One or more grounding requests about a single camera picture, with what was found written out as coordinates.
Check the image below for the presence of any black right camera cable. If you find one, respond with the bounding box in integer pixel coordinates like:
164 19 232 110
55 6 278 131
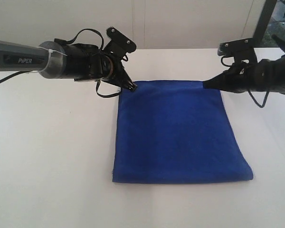
220 34 285 109

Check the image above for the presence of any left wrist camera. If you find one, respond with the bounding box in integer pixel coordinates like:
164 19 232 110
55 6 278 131
104 27 137 62

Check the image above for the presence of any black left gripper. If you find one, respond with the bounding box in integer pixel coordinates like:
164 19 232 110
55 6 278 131
85 52 137 92

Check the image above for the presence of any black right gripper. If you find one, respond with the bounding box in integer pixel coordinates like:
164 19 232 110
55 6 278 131
203 56 285 95

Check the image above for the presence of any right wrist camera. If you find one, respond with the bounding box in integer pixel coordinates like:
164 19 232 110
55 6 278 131
217 38 257 67

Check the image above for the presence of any blue towel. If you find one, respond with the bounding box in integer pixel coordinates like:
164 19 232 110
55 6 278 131
112 80 254 184

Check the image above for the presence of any black window frame post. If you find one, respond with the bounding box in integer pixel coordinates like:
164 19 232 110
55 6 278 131
253 0 277 43

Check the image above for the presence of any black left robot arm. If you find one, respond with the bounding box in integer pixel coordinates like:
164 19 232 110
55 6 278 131
0 41 137 92

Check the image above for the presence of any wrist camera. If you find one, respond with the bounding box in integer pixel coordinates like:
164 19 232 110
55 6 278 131
104 27 137 62
217 38 257 67

